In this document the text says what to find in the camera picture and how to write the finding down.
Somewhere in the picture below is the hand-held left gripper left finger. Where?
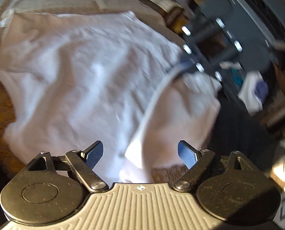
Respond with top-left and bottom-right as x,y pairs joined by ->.
25,140 -> 110,194

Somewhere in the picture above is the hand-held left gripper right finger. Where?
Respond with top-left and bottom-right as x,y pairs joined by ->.
173,140 -> 260,193

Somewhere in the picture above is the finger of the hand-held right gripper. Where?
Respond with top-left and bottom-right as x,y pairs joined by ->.
180,16 -> 226,65
167,40 -> 244,81

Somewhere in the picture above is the white shirt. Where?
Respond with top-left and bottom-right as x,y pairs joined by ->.
0,10 -> 222,185

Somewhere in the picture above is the yellow chair cushion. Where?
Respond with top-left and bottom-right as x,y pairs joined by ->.
171,14 -> 188,33

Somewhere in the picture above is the white and purple cloth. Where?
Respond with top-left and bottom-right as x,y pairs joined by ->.
237,71 -> 270,115

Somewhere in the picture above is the person's leg in black pants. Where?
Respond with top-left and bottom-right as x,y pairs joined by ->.
205,93 -> 284,170

